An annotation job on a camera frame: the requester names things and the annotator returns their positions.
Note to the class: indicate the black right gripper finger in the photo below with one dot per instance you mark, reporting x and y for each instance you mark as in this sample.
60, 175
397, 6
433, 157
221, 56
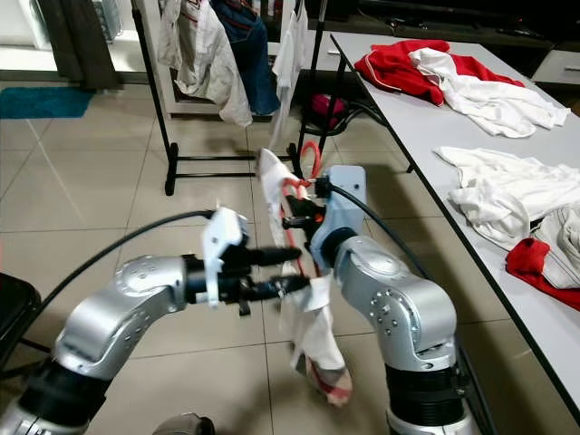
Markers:
295, 207
291, 223

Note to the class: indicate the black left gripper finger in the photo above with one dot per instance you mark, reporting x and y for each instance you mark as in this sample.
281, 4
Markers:
276, 290
272, 257

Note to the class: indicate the red plastic hanger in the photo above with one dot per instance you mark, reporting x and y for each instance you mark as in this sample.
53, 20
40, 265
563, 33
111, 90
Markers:
317, 159

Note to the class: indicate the cream white garment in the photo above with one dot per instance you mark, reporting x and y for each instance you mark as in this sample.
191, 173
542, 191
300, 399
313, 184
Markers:
317, 335

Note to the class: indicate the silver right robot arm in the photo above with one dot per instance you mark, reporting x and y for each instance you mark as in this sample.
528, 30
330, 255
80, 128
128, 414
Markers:
403, 308

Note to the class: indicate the magenta bag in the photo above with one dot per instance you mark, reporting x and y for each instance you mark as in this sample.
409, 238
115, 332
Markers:
326, 107

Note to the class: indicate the white folding table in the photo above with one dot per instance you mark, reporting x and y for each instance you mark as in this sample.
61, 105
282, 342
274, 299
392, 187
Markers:
417, 145

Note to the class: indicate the grey robot leg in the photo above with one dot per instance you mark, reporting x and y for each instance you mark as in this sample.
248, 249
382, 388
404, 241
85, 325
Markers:
186, 426

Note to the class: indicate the blue jeans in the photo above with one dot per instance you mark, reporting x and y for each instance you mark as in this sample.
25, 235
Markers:
254, 54

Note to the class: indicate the red garment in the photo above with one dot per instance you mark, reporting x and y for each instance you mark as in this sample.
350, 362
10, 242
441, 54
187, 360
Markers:
539, 272
390, 68

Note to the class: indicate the beige shirt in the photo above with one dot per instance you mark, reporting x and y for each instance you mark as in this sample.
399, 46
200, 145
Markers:
204, 63

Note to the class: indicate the grey white garment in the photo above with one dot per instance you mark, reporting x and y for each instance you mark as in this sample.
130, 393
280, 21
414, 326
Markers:
564, 240

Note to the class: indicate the teal floor mat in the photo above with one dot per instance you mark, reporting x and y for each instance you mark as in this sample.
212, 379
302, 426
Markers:
45, 102

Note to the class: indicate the grey curtain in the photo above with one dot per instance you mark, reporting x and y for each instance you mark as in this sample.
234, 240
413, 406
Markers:
72, 41

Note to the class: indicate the white low tv stand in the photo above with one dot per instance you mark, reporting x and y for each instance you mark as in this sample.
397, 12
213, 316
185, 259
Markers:
557, 68

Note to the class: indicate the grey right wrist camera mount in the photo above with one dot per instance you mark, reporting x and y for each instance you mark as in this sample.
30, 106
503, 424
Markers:
344, 204

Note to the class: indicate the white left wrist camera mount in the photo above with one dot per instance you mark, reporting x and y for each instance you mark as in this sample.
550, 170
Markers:
222, 236

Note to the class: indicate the black rack with chrome rail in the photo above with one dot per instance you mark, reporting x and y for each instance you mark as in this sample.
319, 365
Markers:
169, 177

